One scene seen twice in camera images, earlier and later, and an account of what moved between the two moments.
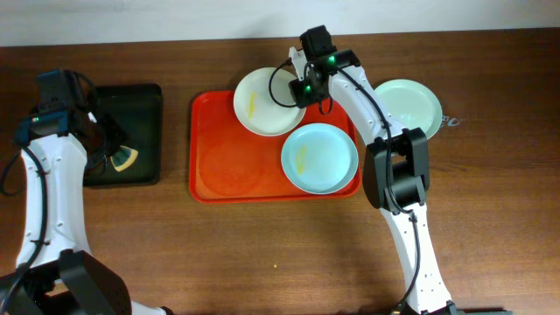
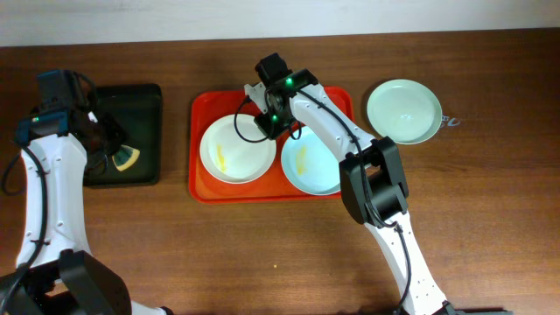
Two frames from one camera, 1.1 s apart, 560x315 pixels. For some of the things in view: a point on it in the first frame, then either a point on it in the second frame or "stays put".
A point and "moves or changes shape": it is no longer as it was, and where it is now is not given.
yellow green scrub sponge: x=123 y=157 stays put
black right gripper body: x=309 y=94 to x=278 y=124
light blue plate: x=319 y=158 stays put
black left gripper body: x=108 y=143 stays put
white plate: x=280 y=86 moves or changes shape
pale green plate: x=411 y=104 stays put
